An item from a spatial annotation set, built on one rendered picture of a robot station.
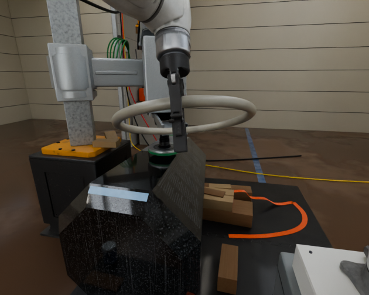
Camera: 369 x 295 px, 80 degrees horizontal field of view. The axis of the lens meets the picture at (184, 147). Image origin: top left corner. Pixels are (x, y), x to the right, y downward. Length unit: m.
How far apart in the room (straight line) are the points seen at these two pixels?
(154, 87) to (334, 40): 5.69
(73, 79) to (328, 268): 1.79
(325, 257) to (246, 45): 5.77
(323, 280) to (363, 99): 6.43
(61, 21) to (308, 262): 1.96
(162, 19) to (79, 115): 1.49
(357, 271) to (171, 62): 0.64
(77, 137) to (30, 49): 6.83
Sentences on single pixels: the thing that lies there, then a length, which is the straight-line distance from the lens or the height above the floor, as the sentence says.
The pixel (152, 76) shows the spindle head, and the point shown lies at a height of 1.33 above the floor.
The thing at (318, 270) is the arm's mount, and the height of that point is 0.88.
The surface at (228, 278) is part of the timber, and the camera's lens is 1.61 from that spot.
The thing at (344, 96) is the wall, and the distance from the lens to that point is 6.76.
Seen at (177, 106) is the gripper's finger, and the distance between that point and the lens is 0.50.
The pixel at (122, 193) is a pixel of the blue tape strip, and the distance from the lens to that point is 1.10.
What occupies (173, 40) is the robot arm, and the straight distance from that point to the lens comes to 0.57.
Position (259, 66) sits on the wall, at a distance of 6.21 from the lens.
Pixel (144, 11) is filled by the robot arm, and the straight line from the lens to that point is 0.56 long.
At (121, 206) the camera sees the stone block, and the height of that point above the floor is 0.76.
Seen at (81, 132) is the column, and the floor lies 0.89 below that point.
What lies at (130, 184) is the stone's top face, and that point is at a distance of 1.13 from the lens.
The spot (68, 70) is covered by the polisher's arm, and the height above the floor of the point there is 1.37.
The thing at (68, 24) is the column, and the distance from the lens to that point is 1.99.
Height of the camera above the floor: 1.33
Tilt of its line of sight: 18 degrees down
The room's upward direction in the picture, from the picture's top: straight up
